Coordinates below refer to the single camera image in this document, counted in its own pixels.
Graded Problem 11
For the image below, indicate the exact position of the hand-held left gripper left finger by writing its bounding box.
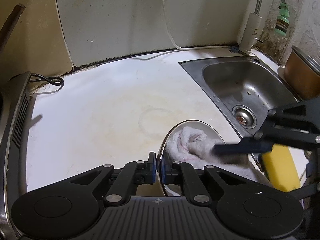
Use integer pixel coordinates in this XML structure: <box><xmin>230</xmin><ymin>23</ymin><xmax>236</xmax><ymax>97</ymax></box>
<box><xmin>70</xmin><ymin>152</ymin><xmax>157</xmax><ymax>203</ymax></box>

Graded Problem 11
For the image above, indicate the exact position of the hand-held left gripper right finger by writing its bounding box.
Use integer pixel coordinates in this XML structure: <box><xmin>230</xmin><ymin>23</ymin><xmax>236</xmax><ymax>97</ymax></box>
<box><xmin>158</xmin><ymin>156</ymin><xmax>248</xmax><ymax>204</ymax></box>

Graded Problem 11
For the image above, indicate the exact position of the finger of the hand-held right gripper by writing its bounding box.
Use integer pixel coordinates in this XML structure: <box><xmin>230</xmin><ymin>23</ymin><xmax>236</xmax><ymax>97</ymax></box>
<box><xmin>253</xmin><ymin>97</ymin><xmax>320</xmax><ymax>140</ymax></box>
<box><xmin>212</xmin><ymin>127</ymin><xmax>320</xmax><ymax>156</ymax></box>

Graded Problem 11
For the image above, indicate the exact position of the stainless steel bowl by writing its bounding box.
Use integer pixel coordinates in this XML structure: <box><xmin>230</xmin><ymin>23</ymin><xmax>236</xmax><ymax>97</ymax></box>
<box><xmin>156</xmin><ymin>119</ymin><xmax>227</xmax><ymax>198</ymax></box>

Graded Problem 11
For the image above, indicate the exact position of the white towel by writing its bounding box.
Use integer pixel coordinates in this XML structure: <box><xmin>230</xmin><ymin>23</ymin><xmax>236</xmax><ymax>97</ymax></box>
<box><xmin>165</xmin><ymin>126</ymin><xmax>265</xmax><ymax>183</ymax></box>

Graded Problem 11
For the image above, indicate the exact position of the sink drain strainer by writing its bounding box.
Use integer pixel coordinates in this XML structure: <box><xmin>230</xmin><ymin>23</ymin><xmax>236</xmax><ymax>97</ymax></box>
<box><xmin>232</xmin><ymin>104</ymin><xmax>257</xmax><ymax>130</ymax></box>

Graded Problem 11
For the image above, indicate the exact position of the brown pot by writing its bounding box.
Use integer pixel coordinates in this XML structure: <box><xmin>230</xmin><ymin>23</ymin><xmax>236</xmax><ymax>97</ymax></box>
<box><xmin>284</xmin><ymin>45</ymin><xmax>320</xmax><ymax>100</ymax></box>

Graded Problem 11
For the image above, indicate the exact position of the yellow rounded object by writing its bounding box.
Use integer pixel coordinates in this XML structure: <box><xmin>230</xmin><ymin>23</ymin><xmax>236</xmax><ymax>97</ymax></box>
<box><xmin>260</xmin><ymin>144</ymin><xmax>300</xmax><ymax>192</ymax></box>

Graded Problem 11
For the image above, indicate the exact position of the stainless steel sink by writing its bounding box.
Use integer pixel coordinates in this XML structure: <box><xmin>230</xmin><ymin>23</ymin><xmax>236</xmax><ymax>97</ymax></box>
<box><xmin>178</xmin><ymin>55</ymin><xmax>304</xmax><ymax>160</ymax></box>

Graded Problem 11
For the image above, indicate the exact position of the metal faucet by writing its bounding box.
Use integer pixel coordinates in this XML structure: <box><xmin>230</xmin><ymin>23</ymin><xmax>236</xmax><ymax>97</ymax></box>
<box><xmin>239</xmin><ymin>0</ymin><xmax>284</xmax><ymax>55</ymax></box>

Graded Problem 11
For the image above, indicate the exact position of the green hose connector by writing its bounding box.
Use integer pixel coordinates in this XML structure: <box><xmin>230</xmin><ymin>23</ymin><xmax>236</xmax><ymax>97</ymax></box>
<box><xmin>274</xmin><ymin>2</ymin><xmax>291</xmax><ymax>35</ymax></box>

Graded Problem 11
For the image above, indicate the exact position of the white hose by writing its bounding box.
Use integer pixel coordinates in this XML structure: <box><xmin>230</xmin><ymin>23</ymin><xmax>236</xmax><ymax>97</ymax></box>
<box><xmin>136</xmin><ymin>0</ymin><xmax>240</xmax><ymax>61</ymax></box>

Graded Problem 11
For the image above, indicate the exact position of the black cable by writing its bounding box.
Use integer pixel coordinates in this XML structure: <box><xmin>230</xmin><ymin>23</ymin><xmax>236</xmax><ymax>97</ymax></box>
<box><xmin>29</xmin><ymin>73</ymin><xmax>64</xmax><ymax>93</ymax></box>

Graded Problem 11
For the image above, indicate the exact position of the wooden wok handle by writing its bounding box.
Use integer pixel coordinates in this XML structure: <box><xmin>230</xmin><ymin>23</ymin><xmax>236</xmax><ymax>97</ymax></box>
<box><xmin>0</xmin><ymin>4</ymin><xmax>26</xmax><ymax>53</ymax></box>

